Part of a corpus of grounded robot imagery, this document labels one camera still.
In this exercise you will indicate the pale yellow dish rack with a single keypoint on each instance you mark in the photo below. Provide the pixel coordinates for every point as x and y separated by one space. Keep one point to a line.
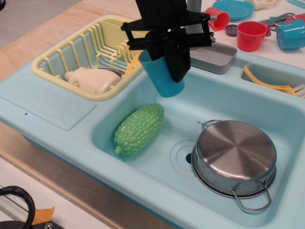
101 43

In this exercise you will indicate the grey toy utensil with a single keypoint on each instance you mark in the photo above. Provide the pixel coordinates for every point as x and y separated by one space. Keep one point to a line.
274 22

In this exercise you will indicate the green toy bitter gourd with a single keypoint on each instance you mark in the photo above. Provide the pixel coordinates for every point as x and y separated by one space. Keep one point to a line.
138 129

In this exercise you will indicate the orange spatula in rack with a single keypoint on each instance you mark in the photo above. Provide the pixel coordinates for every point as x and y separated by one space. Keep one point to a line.
134 63

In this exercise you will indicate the red cup lying down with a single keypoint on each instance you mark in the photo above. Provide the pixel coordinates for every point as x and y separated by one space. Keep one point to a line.
218 18

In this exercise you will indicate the orange tape piece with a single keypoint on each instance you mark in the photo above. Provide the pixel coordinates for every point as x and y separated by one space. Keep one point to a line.
43 215

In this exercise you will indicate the blue plastic cup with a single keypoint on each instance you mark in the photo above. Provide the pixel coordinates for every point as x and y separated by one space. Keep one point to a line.
160 75

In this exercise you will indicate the cream toy bottle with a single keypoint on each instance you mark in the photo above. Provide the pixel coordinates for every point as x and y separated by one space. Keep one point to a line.
95 81

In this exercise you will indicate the grey toy faucet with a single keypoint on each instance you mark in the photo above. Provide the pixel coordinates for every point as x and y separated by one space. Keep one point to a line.
217 58

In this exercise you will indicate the stainless steel pot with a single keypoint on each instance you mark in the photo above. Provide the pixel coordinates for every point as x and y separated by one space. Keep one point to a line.
237 160

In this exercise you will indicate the yellow-orange plastic spoon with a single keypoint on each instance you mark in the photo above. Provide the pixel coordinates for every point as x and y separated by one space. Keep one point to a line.
283 88

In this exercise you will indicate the dark grey round lid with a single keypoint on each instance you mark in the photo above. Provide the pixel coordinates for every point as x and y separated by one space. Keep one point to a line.
231 30

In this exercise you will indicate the blue mug lying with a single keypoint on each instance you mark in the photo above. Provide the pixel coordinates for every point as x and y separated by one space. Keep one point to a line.
291 35

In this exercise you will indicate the black device with screw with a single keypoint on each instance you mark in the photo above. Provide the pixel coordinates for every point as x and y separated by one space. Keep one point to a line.
20 225

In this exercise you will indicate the red cup far right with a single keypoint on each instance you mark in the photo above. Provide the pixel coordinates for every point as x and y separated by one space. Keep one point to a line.
295 17

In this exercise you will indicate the red mug upright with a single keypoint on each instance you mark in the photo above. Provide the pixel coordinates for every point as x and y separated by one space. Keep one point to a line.
250 35

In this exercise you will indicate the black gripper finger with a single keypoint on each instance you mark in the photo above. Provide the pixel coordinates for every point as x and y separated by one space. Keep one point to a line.
178 59
154 46

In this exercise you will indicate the stacked blue plates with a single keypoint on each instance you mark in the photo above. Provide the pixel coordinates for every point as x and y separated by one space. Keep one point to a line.
237 9

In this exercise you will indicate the cream toy object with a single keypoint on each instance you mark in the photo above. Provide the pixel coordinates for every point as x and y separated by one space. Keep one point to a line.
261 4

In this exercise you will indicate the light blue toy sink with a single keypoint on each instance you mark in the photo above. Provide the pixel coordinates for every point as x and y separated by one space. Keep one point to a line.
80 132

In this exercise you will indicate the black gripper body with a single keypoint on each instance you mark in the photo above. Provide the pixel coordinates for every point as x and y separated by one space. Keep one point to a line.
166 21

